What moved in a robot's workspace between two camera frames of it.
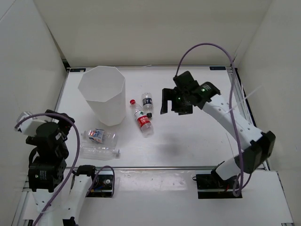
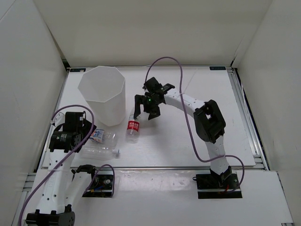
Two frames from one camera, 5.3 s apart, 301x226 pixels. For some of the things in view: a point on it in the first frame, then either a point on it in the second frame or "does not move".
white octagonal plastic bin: x=104 y=88 does not move
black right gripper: x=170 y=95 to x=139 y=100
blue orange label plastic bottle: x=103 y=136 does not move
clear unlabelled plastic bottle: x=99 y=151 does not move
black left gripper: x=65 y=126 to x=87 y=128
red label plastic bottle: x=140 y=117 to x=132 y=133
